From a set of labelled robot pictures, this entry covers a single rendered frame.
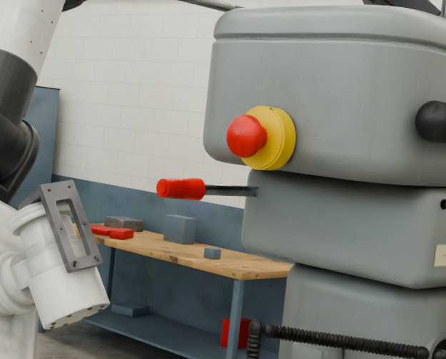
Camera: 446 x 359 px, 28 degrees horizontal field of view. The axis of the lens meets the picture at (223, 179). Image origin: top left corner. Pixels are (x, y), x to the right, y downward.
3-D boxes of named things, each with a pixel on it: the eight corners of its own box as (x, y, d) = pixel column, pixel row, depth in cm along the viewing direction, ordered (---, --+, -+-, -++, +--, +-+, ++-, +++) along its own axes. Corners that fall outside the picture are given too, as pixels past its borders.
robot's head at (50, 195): (22, 300, 85) (58, 273, 80) (-7, 218, 87) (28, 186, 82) (77, 285, 89) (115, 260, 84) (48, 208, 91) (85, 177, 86)
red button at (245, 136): (250, 159, 80) (255, 115, 80) (219, 154, 83) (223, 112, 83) (274, 161, 82) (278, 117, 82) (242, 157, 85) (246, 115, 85)
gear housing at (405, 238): (422, 293, 84) (434, 188, 84) (233, 250, 101) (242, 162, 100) (566, 277, 108) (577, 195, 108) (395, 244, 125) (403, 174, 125)
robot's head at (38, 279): (12, 342, 84) (80, 307, 80) (-22, 242, 86) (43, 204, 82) (58, 332, 90) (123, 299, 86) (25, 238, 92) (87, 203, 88)
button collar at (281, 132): (279, 172, 82) (286, 107, 81) (231, 166, 86) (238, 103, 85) (293, 173, 83) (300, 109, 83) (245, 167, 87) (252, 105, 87)
